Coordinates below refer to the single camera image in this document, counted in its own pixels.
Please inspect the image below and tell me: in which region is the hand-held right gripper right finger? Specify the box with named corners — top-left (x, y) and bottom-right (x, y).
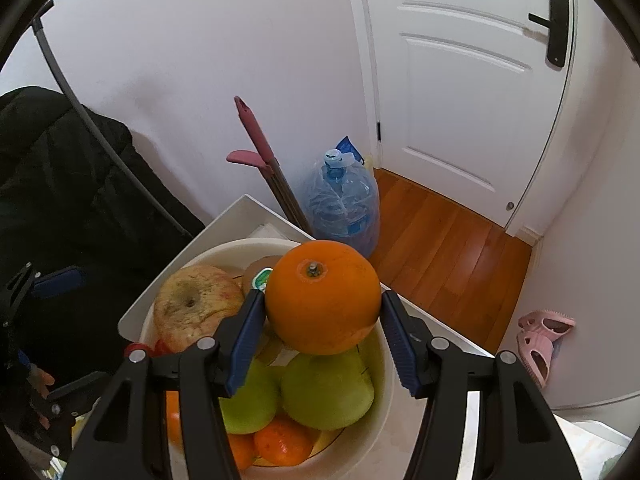
top-left (381, 290), bottom-right (583, 480)

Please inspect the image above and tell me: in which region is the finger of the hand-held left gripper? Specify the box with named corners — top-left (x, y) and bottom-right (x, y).
top-left (30, 371), bottom-right (110, 428)
top-left (2, 261), bottom-right (86, 328)

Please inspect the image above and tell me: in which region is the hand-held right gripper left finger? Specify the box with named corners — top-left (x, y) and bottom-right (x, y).
top-left (62, 290), bottom-right (268, 480)

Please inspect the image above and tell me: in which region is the wrinkled yellow-red apple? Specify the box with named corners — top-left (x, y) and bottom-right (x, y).
top-left (152, 265), bottom-right (247, 353)

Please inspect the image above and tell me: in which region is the large green apple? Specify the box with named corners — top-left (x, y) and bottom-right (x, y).
top-left (280, 347), bottom-right (376, 432)

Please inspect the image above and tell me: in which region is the large orange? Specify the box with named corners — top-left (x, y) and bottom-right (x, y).
top-left (264, 240), bottom-right (382, 357)

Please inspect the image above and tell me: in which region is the cream ceramic bowl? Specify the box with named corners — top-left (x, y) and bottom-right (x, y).
top-left (139, 238), bottom-right (396, 480)

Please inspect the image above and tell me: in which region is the dark orange mandarin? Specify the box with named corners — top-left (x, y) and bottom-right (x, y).
top-left (252, 417), bottom-right (315, 465)

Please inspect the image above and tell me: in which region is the person's left hand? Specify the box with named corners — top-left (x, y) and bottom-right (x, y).
top-left (27, 366), bottom-right (55, 388)

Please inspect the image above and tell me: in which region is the small green apple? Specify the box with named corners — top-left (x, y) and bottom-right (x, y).
top-left (220, 357), bottom-right (282, 435)

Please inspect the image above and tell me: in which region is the brown kiwi with sticker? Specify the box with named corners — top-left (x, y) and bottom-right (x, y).
top-left (241, 255), bottom-right (283, 293)

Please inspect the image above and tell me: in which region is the black jacket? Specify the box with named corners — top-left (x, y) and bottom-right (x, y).
top-left (0, 86), bottom-right (206, 441)

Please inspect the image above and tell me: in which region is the pink slipper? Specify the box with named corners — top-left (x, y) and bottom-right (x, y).
top-left (517, 310), bottom-right (576, 341)
top-left (516, 331), bottom-right (556, 388)

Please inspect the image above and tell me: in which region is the large clear water bottle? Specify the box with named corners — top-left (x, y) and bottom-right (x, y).
top-left (302, 136), bottom-right (381, 258)

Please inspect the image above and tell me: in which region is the grey metal tube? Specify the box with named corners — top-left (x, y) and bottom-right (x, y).
top-left (31, 15), bottom-right (193, 238)

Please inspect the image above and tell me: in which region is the white panelled door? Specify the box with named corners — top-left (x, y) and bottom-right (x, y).
top-left (342, 0), bottom-right (576, 238)

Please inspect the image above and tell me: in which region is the pink handled mop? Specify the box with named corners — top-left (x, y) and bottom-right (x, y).
top-left (226, 96), bottom-right (313, 238)

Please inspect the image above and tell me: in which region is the black door handle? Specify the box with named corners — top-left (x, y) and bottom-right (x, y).
top-left (528, 0), bottom-right (571, 67)

